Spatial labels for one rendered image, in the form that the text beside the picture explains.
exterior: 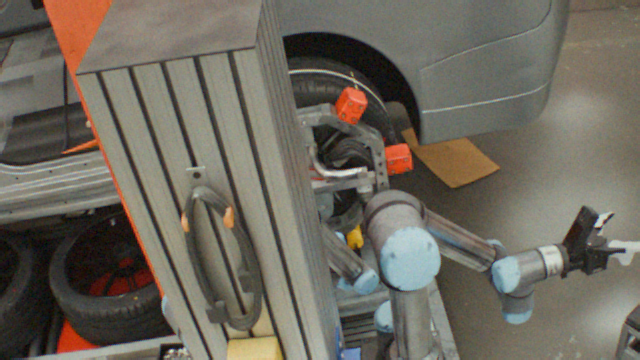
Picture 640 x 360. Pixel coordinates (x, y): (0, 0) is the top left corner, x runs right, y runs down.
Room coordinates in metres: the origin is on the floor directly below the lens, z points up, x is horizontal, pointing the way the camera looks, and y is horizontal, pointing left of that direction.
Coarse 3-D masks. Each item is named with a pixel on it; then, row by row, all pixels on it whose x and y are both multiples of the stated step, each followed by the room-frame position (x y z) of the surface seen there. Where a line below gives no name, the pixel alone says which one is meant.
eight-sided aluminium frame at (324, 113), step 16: (304, 112) 2.04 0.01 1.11; (320, 112) 2.01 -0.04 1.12; (336, 112) 2.01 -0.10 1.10; (352, 128) 1.99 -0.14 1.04; (368, 128) 2.03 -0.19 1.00; (368, 144) 1.99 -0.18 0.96; (384, 160) 1.99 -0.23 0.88; (384, 176) 1.99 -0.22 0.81; (352, 208) 2.04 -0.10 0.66; (336, 224) 2.01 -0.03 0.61; (352, 224) 1.99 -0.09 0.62
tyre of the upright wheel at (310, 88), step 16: (288, 64) 2.25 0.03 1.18; (304, 64) 2.24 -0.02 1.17; (320, 64) 2.24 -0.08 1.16; (336, 64) 2.27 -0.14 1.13; (304, 80) 2.14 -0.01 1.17; (320, 80) 2.14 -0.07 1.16; (336, 80) 2.15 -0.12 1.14; (368, 80) 2.28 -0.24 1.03; (304, 96) 2.08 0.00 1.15; (320, 96) 2.08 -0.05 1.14; (336, 96) 2.08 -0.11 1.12; (368, 96) 2.14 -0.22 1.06; (368, 112) 2.08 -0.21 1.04; (384, 112) 2.13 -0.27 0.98; (384, 128) 2.08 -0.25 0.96; (384, 144) 2.08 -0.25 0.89
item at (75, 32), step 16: (48, 0) 1.69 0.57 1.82; (64, 0) 1.69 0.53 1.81; (80, 0) 1.69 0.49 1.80; (96, 0) 1.69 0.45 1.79; (112, 0) 1.74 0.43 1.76; (64, 16) 1.69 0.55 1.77; (80, 16) 1.69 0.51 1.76; (96, 16) 1.69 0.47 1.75; (64, 32) 1.69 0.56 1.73; (80, 32) 1.69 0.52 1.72; (64, 48) 1.69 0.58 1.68; (80, 48) 1.69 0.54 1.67; (80, 96) 1.70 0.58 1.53; (112, 176) 1.70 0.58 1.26; (160, 288) 1.69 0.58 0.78
